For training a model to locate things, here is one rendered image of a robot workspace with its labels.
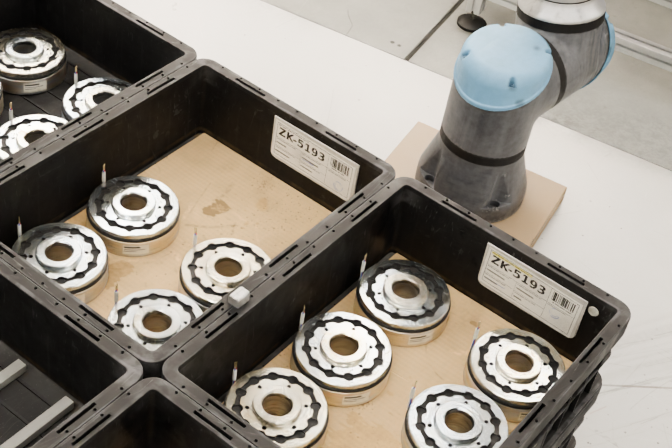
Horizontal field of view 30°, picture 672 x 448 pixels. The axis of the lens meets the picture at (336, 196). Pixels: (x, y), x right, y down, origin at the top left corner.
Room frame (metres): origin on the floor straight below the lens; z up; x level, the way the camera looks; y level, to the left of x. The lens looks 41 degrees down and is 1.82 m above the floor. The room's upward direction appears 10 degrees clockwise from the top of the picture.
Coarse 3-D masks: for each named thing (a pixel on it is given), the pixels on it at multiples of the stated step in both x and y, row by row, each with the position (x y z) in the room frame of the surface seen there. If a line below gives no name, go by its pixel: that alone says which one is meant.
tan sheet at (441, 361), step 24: (456, 312) 0.98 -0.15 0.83; (480, 312) 0.98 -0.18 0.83; (456, 336) 0.94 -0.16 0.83; (480, 336) 0.95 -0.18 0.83; (288, 360) 0.87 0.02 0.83; (408, 360) 0.90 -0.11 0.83; (432, 360) 0.90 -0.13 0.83; (456, 360) 0.91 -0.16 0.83; (408, 384) 0.86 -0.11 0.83; (432, 384) 0.87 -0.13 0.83; (456, 384) 0.87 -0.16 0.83; (336, 408) 0.81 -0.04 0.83; (360, 408) 0.82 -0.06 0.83; (384, 408) 0.83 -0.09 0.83; (336, 432) 0.78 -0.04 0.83; (360, 432) 0.79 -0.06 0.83; (384, 432) 0.80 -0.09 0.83
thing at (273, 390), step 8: (264, 392) 0.79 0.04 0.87; (272, 392) 0.79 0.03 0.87; (280, 392) 0.79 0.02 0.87; (288, 392) 0.79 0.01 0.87; (256, 400) 0.78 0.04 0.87; (288, 400) 0.79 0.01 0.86; (296, 400) 0.79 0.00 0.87; (256, 408) 0.77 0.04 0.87; (296, 408) 0.78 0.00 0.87; (256, 416) 0.76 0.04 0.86; (264, 416) 0.76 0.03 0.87; (272, 416) 0.76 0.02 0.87; (280, 416) 0.76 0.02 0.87; (288, 416) 0.76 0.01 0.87; (296, 416) 0.77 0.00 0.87; (272, 424) 0.75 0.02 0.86; (280, 424) 0.75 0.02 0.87; (288, 424) 0.76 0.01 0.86
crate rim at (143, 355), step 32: (192, 64) 1.21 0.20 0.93; (256, 96) 1.18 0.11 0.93; (96, 128) 1.07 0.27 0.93; (320, 128) 1.13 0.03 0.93; (32, 160) 1.00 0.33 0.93; (320, 224) 0.97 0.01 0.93; (0, 256) 0.85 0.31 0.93; (288, 256) 0.92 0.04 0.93; (64, 288) 0.82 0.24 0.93; (96, 320) 0.79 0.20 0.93; (128, 352) 0.76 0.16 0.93; (160, 352) 0.76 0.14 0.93
